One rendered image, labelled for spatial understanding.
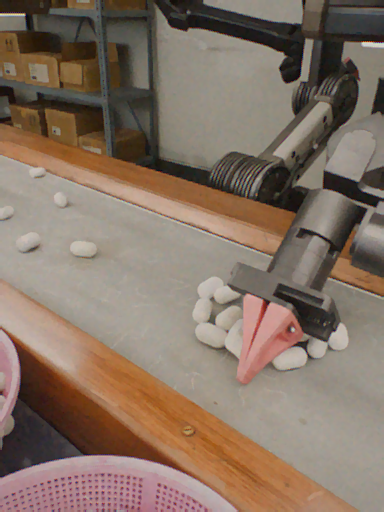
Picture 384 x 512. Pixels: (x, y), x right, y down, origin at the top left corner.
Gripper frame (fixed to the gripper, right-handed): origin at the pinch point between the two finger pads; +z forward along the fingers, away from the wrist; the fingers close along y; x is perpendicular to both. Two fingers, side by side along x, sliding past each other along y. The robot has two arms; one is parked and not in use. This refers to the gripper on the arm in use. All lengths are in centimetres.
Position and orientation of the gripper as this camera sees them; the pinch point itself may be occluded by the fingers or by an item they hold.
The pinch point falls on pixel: (245, 374)
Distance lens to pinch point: 44.6
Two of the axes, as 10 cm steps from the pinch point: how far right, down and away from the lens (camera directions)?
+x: 3.8, 4.5, 8.0
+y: 7.8, 3.1, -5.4
